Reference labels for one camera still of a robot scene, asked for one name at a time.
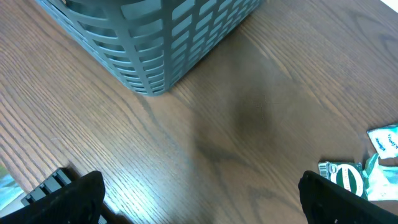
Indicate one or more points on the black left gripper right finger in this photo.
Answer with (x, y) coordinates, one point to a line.
(324, 202)

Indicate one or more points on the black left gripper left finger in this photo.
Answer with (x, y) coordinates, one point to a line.
(62, 202)

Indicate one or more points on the dark green round-logo packet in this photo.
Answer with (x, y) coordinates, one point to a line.
(347, 175)

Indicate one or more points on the teal wet wipes pack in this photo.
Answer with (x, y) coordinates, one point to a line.
(380, 181)

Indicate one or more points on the teal white small packet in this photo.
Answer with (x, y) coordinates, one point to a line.
(384, 140)

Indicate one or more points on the grey plastic mesh basket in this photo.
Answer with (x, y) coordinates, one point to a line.
(148, 45)

